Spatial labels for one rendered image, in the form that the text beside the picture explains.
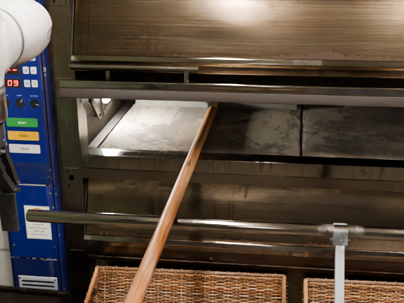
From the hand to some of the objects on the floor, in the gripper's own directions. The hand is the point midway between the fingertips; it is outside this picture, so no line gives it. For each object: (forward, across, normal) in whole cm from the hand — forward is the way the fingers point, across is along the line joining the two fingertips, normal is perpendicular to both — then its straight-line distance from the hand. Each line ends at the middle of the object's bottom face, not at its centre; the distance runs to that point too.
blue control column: (+128, -178, -28) cm, 221 cm away
